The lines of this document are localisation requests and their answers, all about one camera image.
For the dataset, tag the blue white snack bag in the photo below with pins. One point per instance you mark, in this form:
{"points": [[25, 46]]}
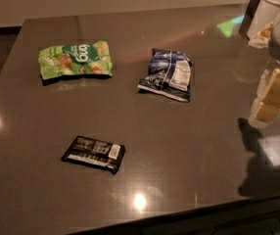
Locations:
{"points": [[169, 74]]}

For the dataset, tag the black rxbar chocolate bar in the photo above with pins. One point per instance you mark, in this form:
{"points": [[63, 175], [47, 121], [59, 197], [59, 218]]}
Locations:
{"points": [[96, 153]]}

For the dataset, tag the green snack bag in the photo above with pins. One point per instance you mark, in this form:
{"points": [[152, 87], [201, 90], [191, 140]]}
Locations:
{"points": [[74, 60]]}

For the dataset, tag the large white canister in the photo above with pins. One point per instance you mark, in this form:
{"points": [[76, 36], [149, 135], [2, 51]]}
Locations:
{"points": [[264, 14]]}

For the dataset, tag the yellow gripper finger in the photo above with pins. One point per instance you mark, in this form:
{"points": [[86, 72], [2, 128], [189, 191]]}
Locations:
{"points": [[266, 105]]}

